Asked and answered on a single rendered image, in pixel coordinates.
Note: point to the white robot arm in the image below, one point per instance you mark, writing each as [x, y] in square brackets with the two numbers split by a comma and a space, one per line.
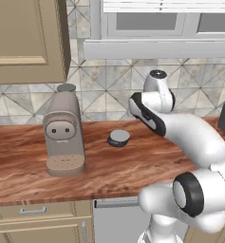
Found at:
[193, 139]

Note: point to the round grey digital scale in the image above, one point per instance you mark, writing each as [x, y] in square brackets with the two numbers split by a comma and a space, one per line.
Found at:
[118, 138]

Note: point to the beige coffee machine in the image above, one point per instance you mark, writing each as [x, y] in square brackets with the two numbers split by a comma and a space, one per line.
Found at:
[62, 133]

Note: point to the grey dishwasher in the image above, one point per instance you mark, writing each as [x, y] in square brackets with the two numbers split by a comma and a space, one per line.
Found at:
[120, 223]

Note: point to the beige drawer front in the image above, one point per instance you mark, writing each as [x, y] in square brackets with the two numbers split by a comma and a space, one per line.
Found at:
[34, 210]

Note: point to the white window blind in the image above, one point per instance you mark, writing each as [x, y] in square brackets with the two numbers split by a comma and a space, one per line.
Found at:
[167, 5]

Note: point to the beige base cupboard door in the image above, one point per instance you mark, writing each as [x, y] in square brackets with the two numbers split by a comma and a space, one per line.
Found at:
[41, 232]
[209, 237]

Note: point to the white window frame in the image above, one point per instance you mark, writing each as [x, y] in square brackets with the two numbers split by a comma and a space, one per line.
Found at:
[155, 34]

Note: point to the beige wall cupboard door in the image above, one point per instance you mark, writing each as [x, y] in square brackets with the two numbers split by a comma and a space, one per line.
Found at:
[22, 34]

